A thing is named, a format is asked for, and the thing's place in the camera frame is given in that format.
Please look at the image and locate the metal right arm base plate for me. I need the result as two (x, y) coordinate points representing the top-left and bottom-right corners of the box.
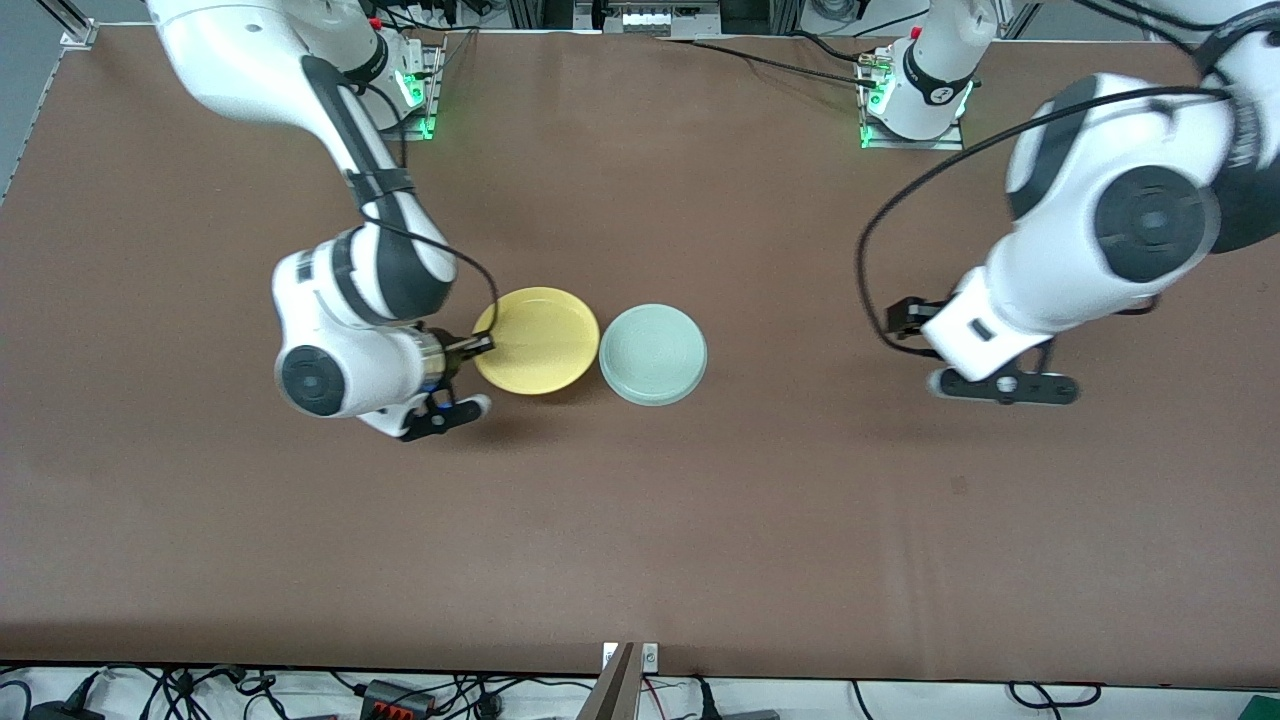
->
(395, 45), (444, 142)

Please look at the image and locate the aluminium profile post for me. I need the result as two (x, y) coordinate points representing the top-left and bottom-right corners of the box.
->
(578, 643), (641, 720)

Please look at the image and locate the pale green round plate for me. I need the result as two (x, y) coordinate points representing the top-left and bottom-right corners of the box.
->
(598, 303), (709, 407)

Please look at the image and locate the aluminium table corner bracket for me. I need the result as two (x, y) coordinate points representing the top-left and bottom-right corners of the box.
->
(40, 0), (98, 48)

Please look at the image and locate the yellow round plate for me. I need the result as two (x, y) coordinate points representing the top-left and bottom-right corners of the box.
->
(472, 287), (601, 396)

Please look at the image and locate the long black table cable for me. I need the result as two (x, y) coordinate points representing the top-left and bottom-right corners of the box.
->
(660, 36), (886, 91)

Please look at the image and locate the black red power strip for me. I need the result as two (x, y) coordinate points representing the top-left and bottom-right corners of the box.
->
(362, 679), (437, 719)

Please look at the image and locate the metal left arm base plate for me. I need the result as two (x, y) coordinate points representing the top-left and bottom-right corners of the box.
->
(860, 50), (966, 152)

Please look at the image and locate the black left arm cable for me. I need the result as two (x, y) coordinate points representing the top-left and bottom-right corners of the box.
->
(855, 0), (1236, 359)

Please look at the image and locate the grey white control box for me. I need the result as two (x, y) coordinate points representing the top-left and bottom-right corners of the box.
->
(575, 0), (723, 39)

